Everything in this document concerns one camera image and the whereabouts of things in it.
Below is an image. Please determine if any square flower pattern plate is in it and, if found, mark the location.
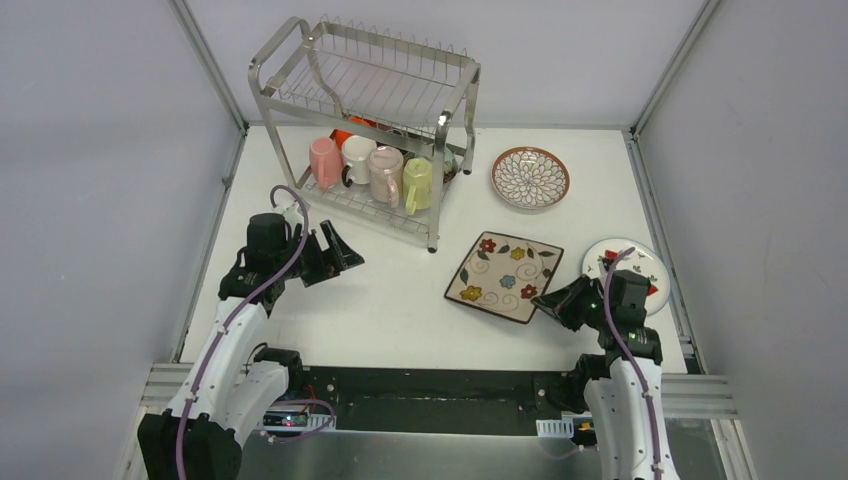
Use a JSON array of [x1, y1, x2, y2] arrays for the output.
[[444, 231, 565, 325]]

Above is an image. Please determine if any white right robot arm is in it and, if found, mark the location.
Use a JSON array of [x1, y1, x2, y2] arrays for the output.
[[532, 270, 679, 479]]

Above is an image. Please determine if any orange plastic bowl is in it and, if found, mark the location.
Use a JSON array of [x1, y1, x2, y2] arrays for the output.
[[330, 116, 376, 150]]

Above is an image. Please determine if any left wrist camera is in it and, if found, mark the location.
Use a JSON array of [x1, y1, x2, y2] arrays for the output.
[[274, 201, 308, 229]]

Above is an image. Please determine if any translucent pink glass mug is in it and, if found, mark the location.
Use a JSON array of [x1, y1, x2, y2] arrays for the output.
[[367, 145, 404, 208]]

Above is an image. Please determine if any pale yellow ceramic mug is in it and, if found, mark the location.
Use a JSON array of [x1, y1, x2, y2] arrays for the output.
[[403, 157, 433, 215]]

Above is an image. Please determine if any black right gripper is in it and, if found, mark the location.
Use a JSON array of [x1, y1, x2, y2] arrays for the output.
[[531, 273, 613, 332]]

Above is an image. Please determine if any round floral pattern plate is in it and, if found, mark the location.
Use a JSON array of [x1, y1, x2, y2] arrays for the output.
[[491, 146, 571, 210]]

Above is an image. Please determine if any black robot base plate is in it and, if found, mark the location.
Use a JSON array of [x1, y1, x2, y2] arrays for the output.
[[286, 366, 565, 436]]

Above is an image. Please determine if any watermelon pattern round plate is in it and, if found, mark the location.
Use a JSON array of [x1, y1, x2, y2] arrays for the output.
[[581, 237, 671, 316]]

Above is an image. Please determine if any small clear glass cup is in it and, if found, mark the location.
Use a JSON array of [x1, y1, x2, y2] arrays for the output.
[[341, 135, 377, 188]]

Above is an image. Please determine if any stainless steel dish rack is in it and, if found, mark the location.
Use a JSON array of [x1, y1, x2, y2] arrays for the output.
[[247, 17, 481, 253]]

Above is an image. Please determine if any pink ceramic mug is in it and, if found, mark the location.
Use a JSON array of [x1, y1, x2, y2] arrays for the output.
[[309, 137, 344, 190]]

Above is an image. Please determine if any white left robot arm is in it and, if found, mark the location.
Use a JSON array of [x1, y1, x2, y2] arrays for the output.
[[137, 213, 364, 479]]

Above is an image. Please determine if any mint green ceramic bowl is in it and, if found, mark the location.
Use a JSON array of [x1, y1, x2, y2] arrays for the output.
[[443, 148, 459, 184]]

